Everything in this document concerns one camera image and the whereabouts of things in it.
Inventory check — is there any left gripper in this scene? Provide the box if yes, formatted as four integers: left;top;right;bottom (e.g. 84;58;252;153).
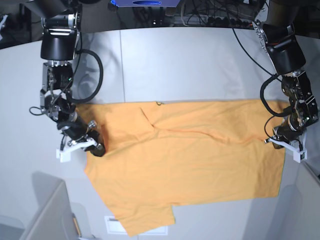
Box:
264;117;304;150

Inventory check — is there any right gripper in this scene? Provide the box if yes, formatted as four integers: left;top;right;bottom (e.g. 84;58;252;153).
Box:
57;113;105;157

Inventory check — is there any yellow T-shirt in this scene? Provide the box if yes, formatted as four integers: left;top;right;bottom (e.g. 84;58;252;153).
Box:
77;99;285;229

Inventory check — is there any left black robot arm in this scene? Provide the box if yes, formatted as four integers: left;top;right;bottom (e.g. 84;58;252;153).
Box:
255;0;319;150

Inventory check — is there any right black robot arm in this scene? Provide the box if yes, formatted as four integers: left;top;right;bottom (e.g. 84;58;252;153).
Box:
24;0;106;157

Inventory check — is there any grey left partition panel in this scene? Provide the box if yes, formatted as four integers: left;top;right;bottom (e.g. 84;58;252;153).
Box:
0;172;97;240

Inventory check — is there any grey partition panel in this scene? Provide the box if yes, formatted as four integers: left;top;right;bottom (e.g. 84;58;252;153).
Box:
0;172;97;240
265;156;320;240

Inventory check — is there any grey right partition panel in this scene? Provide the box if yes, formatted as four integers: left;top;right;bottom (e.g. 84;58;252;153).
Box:
265;156;320;240

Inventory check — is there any black power strip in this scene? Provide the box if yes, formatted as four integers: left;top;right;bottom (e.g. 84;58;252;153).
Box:
205;16;253;29

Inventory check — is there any blue purple box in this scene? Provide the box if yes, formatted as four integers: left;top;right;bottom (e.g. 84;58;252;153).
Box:
110;0;180;8

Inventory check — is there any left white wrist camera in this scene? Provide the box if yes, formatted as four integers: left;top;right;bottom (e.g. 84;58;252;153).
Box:
269;138;308;164

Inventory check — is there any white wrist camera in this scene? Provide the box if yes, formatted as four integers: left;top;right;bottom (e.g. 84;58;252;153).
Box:
56;138;99;163
269;138;308;164

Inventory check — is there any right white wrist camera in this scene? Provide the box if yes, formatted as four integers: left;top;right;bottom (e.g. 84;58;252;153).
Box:
56;138;99;163

